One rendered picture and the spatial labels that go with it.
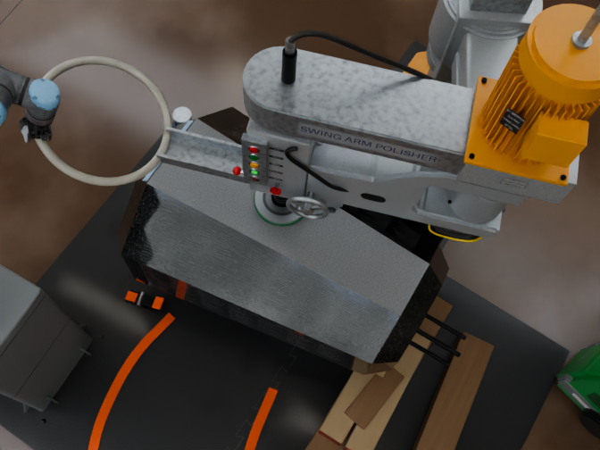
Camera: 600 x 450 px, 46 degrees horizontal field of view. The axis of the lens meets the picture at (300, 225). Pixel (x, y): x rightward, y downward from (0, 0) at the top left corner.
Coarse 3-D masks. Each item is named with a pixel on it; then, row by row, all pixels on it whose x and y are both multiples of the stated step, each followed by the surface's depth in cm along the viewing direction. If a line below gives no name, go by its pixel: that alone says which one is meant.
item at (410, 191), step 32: (320, 160) 222; (352, 160) 222; (384, 160) 219; (320, 192) 236; (352, 192) 230; (384, 192) 225; (416, 192) 219; (480, 192) 210; (448, 224) 235; (480, 224) 232
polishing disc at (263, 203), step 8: (256, 192) 273; (256, 200) 271; (264, 200) 271; (264, 208) 270; (272, 208) 270; (280, 208) 270; (296, 208) 271; (264, 216) 269; (272, 216) 269; (280, 216) 269; (288, 216) 269; (296, 216) 270
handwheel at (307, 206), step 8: (288, 200) 233; (296, 200) 231; (304, 200) 230; (312, 200) 230; (288, 208) 239; (304, 208) 234; (312, 208) 235; (320, 208) 233; (328, 208) 234; (304, 216) 242; (312, 216) 241; (320, 216) 239
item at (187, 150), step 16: (176, 144) 256; (192, 144) 257; (208, 144) 256; (224, 144) 253; (176, 160) 249; (192, 160) 254; (208, 160) 255; (224, 160) 255; (240, 160) 256; (224, 176) 252; (240, 176) 249
